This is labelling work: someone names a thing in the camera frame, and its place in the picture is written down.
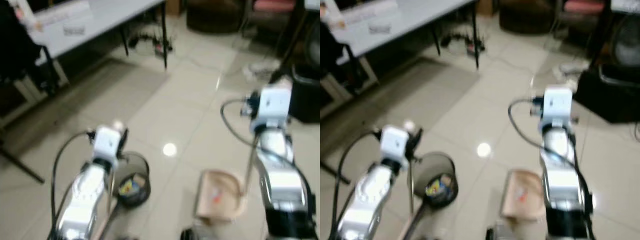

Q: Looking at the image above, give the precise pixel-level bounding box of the black floor speaker box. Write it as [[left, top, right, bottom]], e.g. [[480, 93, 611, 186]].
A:
[[574, 9, 640, 124], [289, 19, 321, 124]]

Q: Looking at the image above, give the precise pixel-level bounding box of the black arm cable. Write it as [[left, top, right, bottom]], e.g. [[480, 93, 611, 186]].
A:
[[507, 97, 587, 203], [220, 98, 315, 203], [49, 130, 97, 236], [332, 130, 385, 228]]

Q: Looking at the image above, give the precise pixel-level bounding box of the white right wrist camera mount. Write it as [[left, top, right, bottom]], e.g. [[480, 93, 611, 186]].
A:
[[249, 84, 292, 133], [539, 85, 575, 129]]

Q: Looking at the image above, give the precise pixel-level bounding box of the chair with pink cushion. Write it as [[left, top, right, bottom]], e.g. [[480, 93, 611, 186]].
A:
[[244, 0, 302, 32], [556, 0, 609, 32]]

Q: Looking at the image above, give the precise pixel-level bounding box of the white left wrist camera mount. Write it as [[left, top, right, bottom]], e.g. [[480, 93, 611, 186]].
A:
[[92, 125, 124, 162], [379, 125, 412, 164]]

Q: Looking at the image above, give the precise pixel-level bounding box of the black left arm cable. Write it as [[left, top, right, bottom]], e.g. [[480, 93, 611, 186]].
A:
[[49, 130, 97, 236], [332, 130, 385, 228]]

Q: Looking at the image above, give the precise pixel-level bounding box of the black chair with jacket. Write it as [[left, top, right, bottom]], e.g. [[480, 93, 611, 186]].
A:
[[0, 0, 62, 97], [320, 22, 362, 97]]

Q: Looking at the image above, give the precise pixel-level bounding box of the beige dustpan with long handle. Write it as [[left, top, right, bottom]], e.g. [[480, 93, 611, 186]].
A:
[[501, 168, 547, 222], [194, 134, 262, 223]]

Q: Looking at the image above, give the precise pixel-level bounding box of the white crumpled floor item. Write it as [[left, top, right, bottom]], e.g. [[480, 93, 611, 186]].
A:
[[552, 59, 592, 81], [242, 59, 282, 82]]

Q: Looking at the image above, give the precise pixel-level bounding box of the black stand leg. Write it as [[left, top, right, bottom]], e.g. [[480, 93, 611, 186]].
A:
[[320, 159, 337, 179], [0, 139, 46, 184]]

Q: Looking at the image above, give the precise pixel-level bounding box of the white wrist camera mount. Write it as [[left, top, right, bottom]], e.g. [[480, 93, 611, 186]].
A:
[[379, 125, 412, 164], [539, 85, 575, 129], [92, 125, 124, 162], [249, 84, 292, 133]]

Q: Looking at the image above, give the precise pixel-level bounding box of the white printed cardboard box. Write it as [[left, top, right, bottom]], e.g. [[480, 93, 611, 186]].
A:
[[320, 0, 401, 32], [9, 0, 94, 35]]

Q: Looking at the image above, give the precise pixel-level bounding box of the white folding table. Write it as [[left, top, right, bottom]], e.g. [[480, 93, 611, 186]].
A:
[[24, 0, 169, 70], [330, 0, 482, 70]]

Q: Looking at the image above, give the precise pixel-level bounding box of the black power strip with cables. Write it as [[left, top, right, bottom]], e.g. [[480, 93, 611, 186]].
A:
[[127, 32, 174, 57], [439, 32, 486, 57]]

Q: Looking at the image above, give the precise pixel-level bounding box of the black mesh waste bin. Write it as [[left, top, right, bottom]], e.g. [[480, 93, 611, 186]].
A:
[[412, 151, 460, 209], [112, 151, 152, 209]]

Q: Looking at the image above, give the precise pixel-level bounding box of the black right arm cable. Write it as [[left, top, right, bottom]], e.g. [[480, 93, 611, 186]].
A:
[[220, 98, 315, 203], [507, 97, 587, 203]]

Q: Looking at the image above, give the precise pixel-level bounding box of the dark brown armchair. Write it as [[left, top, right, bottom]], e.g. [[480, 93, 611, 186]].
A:
[[185, 0, 251, 34], [498, 0, 561, 34]]

